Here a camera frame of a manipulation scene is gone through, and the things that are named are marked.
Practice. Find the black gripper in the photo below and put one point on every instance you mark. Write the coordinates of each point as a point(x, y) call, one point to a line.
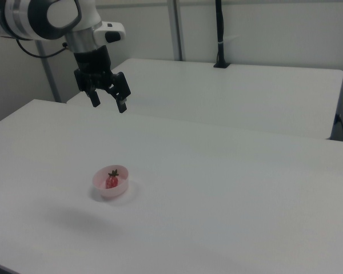
point(93, 64)

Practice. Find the red strawberry with green leaves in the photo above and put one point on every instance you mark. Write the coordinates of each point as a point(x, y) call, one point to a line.
point(112, 181)

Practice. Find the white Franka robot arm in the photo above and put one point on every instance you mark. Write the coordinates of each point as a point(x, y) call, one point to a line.
point(45, 17)

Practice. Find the pink plastic bowl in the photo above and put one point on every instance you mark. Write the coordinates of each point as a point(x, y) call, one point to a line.
point(114, 191)

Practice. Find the white side table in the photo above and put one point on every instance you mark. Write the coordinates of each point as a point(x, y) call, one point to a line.
point(231, 91)

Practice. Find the grey aluminium frame post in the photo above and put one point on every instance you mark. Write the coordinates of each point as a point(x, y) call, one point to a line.
point(48, 74)
point(177, 28)

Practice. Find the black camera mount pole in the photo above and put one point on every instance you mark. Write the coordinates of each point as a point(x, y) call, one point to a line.
point(220, 34)

